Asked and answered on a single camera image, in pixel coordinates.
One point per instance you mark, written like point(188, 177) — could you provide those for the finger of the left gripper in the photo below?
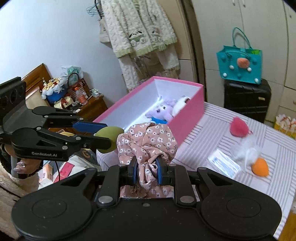
point(93, 143)
point(88, 127)

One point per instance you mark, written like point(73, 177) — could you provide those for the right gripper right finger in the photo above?
point(176, 176)

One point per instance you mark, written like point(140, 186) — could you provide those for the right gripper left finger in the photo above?
point(115, 178)

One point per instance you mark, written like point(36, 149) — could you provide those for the green sponge ball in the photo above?
point(111, 133)

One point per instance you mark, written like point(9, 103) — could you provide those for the floral pink cloth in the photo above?
point(146, 142)

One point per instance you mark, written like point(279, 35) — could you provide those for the small white tissue pack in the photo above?
point(223, 164)

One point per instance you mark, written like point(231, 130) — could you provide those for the blue white tissue pack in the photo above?
point(158, 121)

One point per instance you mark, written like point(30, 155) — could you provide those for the purple plush toy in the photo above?
point(163, 110)

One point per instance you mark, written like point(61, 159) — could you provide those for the white panda plush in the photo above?
point(180, 104)

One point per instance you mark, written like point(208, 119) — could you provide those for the white mesh bath pouf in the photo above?
point(246, 152)

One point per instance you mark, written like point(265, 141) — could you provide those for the pink fluffy puff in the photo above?
point(238, 128)

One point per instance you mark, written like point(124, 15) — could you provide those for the orange sponge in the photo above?
point(260, 168)

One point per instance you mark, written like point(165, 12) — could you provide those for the person's left hand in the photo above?
point(28, 166)

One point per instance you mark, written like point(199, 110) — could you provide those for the wooden side cabinet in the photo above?
point(35, 82)

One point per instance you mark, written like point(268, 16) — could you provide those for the orange drink bottle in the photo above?
point(80, 96)

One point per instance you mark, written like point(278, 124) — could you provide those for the red woven basket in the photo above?
point(73, 81)

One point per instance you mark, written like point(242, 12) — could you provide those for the blue bowl with flowers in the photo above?
point(54, 89)

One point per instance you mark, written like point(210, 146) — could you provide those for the pink cardboard box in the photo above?
point(131, 109)

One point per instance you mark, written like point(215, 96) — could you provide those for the striped tablecloth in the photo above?
point(212, 132)

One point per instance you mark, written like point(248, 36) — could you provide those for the cream knitted cardigan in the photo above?
point(142, 39)

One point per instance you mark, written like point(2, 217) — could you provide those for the black suitcase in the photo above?
point(251, 100)

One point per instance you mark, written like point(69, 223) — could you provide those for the colourful gift bag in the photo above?
point(285, 124)

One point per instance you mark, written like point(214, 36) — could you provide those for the teal felt tote bag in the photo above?
point(240, 64)

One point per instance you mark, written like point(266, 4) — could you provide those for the beige wardrobe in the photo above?
point(204, 27)

